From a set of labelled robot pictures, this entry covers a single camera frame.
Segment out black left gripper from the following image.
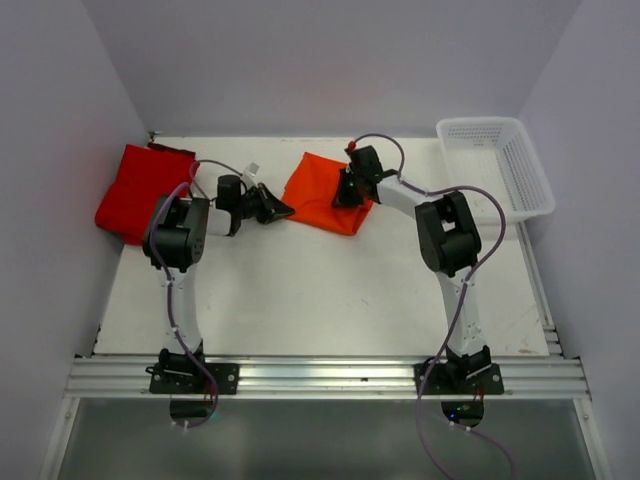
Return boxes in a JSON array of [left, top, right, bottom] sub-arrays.
[[235, 182, 294, 224]]

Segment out orange t shirt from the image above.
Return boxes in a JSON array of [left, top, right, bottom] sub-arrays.
[[281, 152, 373, 236]]

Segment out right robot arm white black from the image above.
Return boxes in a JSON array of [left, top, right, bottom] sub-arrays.
[[332, 141, 505, 399]]

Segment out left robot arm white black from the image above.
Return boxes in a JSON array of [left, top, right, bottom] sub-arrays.
[[143, 174, 295, 397]]

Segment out folded red t shirt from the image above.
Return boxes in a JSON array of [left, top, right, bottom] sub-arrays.
[[94, 144, 195, 246]]

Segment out white plastic basket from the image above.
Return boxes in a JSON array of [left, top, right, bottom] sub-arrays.
[[436, 116, 556, 223]]

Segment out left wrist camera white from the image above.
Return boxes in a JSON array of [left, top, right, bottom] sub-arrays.
[[241, 163, 260, 189]]

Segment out aluminium mounting rail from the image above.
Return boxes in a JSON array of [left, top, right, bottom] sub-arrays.
[[64, 355, 590, 400]]

